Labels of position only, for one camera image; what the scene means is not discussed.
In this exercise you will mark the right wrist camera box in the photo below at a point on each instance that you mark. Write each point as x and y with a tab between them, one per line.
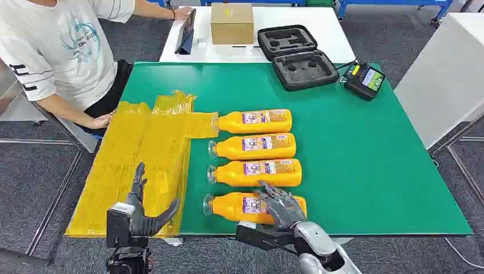
257	238

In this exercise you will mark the white cabinet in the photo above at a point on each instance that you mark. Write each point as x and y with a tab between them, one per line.
442	75

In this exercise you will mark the blue metal frame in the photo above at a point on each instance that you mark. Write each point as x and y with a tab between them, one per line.
397	3

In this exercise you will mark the green table mat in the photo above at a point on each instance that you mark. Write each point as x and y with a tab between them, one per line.
340	170

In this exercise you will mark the open black foam case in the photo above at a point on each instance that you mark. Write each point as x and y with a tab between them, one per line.
302	70

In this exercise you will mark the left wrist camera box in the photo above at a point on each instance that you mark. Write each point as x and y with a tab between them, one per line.
119	227

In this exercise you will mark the tablet in dark stand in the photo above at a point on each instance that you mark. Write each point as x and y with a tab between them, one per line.
187	28

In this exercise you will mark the grey metal bench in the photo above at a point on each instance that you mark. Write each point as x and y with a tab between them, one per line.
75	134

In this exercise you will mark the orange drink bottle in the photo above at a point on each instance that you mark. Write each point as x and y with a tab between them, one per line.
230	148
227	208
234	123
230	174

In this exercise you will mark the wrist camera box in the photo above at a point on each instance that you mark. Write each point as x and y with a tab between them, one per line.
119	227
257	238

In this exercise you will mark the white table foot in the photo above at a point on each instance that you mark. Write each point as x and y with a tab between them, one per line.
342	241
173	242

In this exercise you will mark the yellow sheet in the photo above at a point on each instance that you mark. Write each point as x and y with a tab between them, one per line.
151	151

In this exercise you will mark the person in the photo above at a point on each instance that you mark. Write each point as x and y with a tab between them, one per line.
56	45

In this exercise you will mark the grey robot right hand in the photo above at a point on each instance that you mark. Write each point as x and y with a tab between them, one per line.
283	211

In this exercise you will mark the small white item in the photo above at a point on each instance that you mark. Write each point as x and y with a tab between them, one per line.
201	43

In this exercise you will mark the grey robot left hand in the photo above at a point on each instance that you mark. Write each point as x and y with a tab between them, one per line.
138	223

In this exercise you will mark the cardboard box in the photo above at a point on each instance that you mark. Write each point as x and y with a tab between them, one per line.
231	26

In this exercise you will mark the person's right hand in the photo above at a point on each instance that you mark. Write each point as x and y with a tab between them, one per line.
102	121

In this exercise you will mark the person's left hand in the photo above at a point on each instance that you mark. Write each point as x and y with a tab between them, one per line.
183	13

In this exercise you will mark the black controller with screen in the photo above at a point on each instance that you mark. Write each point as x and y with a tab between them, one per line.
359	89

